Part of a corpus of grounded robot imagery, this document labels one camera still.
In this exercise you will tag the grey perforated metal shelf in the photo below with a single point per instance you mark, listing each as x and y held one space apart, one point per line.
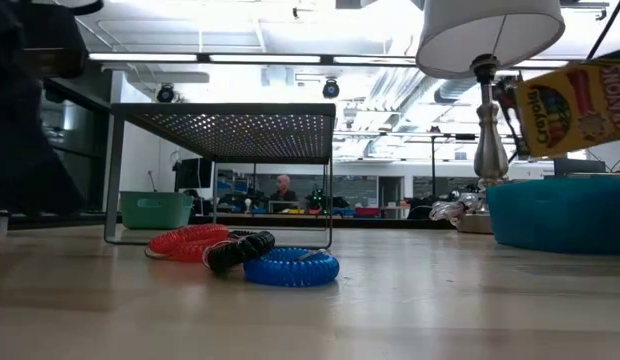
230 132

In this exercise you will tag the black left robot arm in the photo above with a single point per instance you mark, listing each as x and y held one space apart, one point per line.
25 125

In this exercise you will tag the overhead light bar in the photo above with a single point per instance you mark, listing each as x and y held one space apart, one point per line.
202 58

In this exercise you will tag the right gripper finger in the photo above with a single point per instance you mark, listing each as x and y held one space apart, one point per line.
520 135

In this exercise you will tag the person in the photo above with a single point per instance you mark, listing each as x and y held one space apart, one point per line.
283 187

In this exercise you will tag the black ceiling camera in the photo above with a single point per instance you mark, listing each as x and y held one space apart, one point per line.
331 90
166 94

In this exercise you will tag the black monitor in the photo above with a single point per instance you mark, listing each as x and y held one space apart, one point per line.
580 167
194 174

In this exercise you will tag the green plastic bin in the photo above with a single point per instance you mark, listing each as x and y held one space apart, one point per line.
155 212

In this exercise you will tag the black aluminium table frame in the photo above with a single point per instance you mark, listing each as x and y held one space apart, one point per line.
370 222

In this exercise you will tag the pink plastic tray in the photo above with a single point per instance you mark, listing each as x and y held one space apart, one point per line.
368 211

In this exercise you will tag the teal plastic bin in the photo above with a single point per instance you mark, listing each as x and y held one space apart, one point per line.
555 215

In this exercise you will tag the Crayola crayon box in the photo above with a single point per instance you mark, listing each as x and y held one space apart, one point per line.
575 110

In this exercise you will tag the silver lamp with white shade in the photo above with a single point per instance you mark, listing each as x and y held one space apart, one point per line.
490 35

